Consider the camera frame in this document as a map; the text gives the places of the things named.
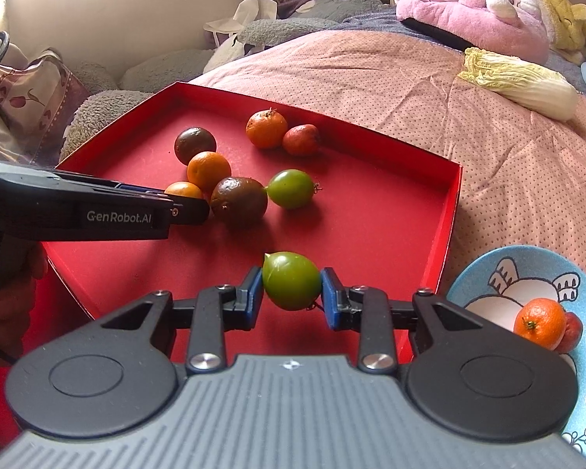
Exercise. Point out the white plastic bag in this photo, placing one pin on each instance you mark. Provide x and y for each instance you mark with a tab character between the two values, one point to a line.
246	12

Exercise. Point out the person's left hand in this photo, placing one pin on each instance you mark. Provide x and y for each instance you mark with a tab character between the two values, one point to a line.
14	298

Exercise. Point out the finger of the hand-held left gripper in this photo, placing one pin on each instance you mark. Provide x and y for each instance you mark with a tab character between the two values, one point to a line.
132	187
190	211

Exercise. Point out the red tray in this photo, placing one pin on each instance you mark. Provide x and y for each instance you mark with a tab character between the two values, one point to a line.
371	215

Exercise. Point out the green passion fruit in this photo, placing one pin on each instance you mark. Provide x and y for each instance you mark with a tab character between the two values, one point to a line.
292	188

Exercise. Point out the grey plush toy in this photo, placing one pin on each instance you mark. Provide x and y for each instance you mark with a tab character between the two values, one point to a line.
317	14

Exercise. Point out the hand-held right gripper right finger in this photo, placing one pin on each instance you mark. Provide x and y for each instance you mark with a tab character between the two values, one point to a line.
329	298

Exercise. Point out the dark passion fruit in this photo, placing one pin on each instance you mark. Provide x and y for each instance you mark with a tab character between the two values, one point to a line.
239	201
195	145

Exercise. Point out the grey fluffy blanket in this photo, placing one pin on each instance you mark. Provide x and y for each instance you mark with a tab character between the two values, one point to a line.
107	107

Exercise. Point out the small red fruit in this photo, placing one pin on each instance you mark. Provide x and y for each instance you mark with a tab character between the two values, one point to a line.
572	332
300	140

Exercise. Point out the green tomato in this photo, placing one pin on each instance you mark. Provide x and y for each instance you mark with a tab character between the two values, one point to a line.
290	281

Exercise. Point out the pink plush toy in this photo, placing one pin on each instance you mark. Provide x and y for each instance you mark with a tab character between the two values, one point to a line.
464	7

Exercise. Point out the blue cartoon plate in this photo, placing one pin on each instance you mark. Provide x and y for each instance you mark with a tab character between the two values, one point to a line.
493	278

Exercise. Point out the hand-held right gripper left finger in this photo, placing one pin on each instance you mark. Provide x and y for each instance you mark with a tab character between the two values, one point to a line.
255	298

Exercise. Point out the floral fabric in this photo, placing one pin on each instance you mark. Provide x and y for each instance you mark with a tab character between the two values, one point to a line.
29	102

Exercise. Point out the pink dotted bedsheet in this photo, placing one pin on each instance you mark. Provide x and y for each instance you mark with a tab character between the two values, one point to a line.
381	88

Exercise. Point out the orange mandarin with stem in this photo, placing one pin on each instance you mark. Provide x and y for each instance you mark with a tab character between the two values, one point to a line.
266	129

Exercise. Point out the napa cabbage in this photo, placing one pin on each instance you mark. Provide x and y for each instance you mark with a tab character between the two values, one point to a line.
522	80

